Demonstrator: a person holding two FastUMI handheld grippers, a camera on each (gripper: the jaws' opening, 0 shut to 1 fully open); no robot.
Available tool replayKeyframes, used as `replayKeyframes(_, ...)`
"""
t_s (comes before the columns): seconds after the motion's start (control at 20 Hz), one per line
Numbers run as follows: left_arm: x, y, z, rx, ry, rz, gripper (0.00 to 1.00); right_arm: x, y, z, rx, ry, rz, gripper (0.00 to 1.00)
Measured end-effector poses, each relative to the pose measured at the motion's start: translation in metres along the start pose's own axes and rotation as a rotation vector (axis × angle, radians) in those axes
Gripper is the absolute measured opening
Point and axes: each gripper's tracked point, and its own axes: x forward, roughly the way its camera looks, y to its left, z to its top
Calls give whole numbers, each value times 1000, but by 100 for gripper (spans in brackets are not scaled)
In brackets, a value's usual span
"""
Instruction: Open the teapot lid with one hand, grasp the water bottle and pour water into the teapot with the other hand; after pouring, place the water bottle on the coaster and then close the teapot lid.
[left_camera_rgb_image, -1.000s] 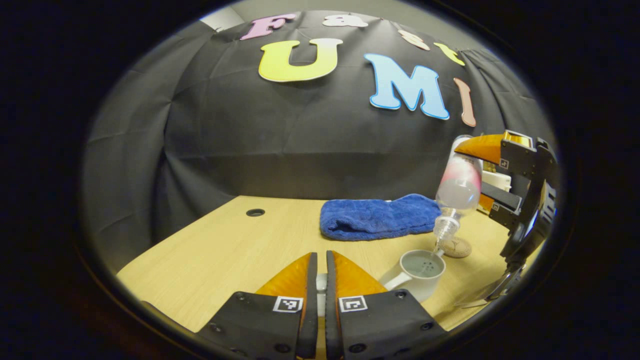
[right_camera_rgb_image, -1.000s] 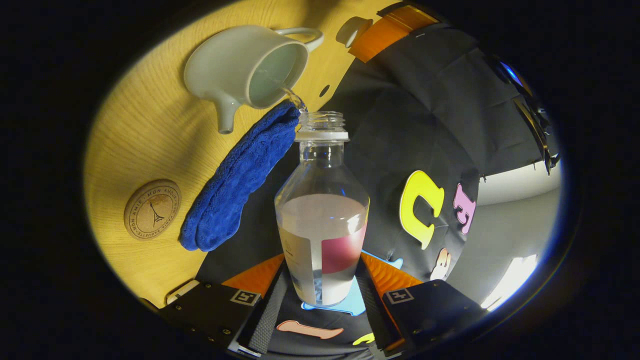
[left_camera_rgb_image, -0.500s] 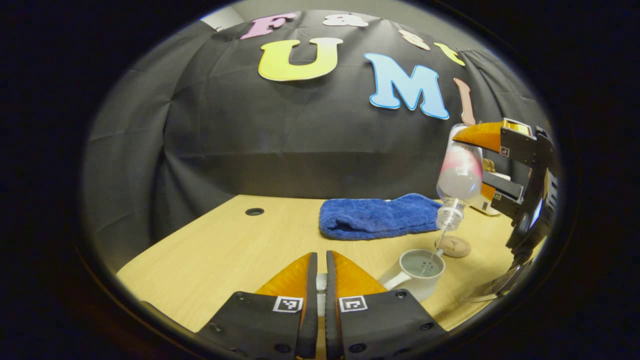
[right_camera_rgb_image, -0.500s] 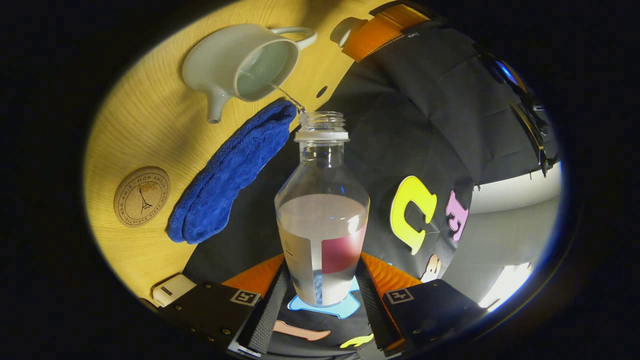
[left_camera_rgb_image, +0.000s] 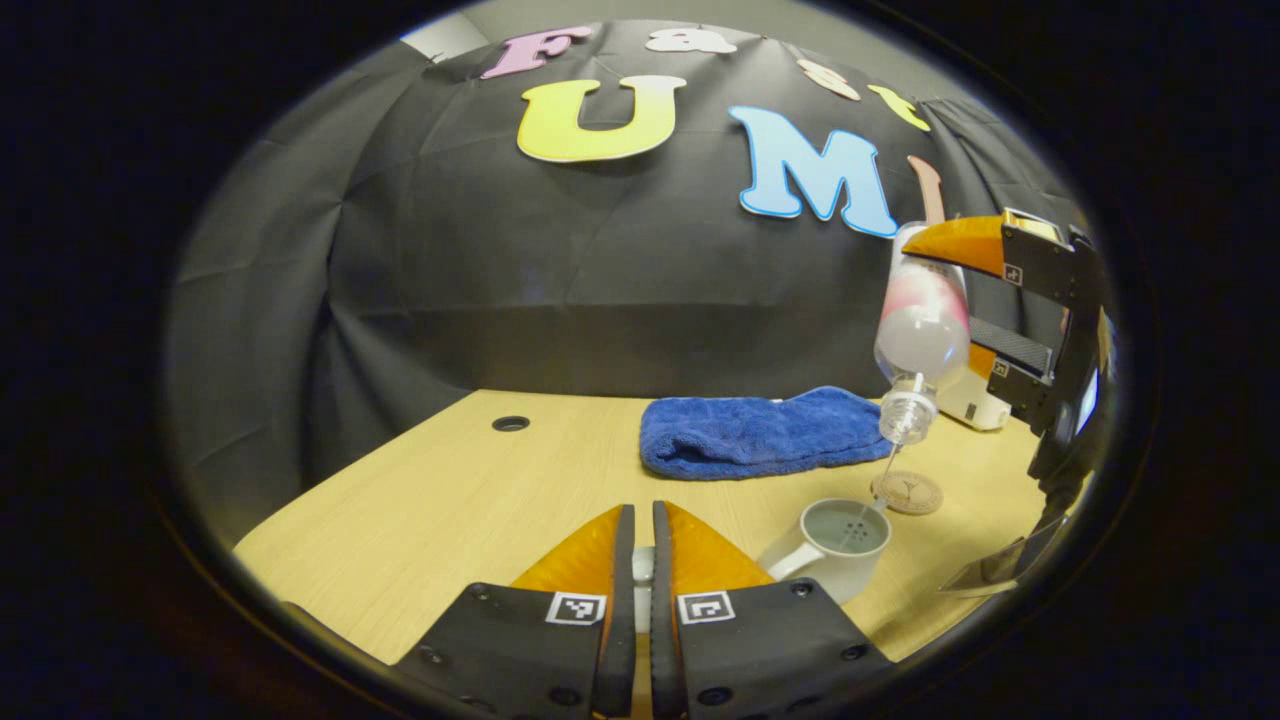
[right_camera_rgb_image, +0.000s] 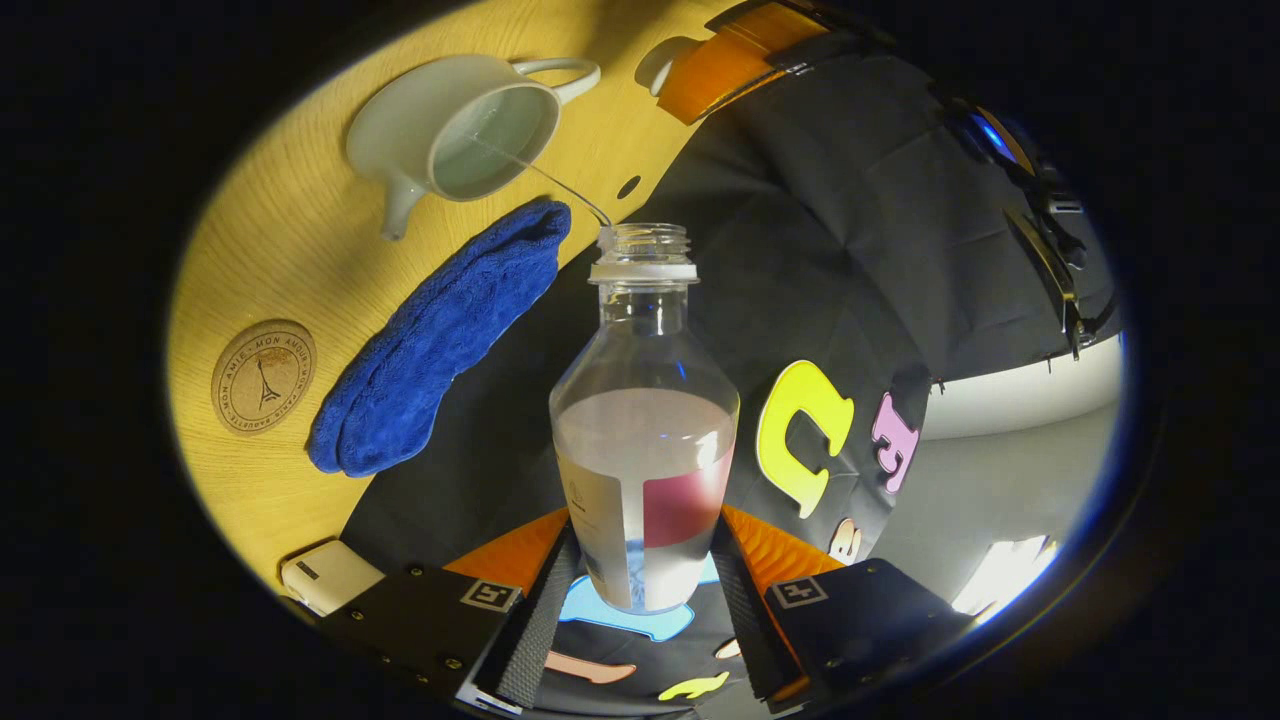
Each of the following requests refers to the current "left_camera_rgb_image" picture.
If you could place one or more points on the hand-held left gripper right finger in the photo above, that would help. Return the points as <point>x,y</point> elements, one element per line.
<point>662,600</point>

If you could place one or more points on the round wooden coaster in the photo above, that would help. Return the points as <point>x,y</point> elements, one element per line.
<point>915,495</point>

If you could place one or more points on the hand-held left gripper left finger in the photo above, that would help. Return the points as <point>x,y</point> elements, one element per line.
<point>622,580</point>

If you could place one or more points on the white toaster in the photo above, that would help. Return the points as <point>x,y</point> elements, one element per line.
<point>975,410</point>

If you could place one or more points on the white ceramic teacup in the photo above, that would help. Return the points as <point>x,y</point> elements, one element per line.
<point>840,570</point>

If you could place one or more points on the clear plastic water bottle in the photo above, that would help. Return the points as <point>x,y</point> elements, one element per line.
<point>920,340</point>

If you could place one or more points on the blue towel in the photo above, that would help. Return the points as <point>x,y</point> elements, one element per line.
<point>760,435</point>

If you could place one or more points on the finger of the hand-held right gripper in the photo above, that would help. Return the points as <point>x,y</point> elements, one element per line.
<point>1040,260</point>
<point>1010,345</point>

